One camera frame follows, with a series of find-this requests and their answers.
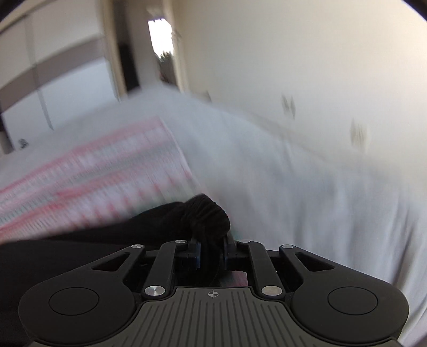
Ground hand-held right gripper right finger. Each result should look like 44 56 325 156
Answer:
223 239 336 298

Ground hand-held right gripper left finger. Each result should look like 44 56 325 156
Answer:
89 239 202 299

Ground black pants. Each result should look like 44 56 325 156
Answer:
0 194 232 347

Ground white bed sheet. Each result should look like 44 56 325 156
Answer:
0 87 427 347

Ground pink patterned knit blanket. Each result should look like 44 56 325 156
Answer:
0 115 198 242

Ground white wardrobe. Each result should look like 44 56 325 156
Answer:
0 0 121 155

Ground bright window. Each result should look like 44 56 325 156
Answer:
148 18 175 56

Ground beige door frame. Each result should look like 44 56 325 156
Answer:
101 0 191 101

